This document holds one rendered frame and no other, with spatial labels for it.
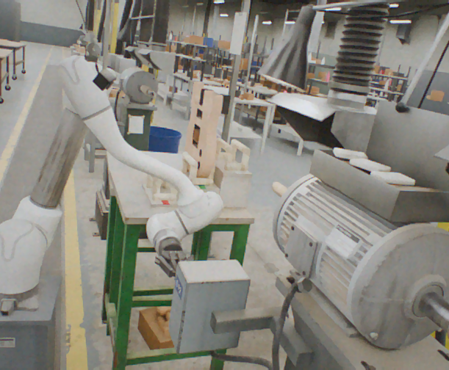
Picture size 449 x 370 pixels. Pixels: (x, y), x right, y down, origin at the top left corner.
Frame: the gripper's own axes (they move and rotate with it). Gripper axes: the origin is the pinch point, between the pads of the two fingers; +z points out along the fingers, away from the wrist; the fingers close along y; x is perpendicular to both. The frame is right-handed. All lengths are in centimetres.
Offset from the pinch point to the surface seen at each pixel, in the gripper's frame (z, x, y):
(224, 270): 19.7, 15.0, -2.7
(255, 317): 27.8, 6.9, -9.1
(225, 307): 24.0, 7.6, -2.7
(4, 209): -282, -98, 78
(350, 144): 17, 48, -32
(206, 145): -64, 26, -23
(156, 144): -306, -34, -55
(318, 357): 42.6, 6.9, -17.4
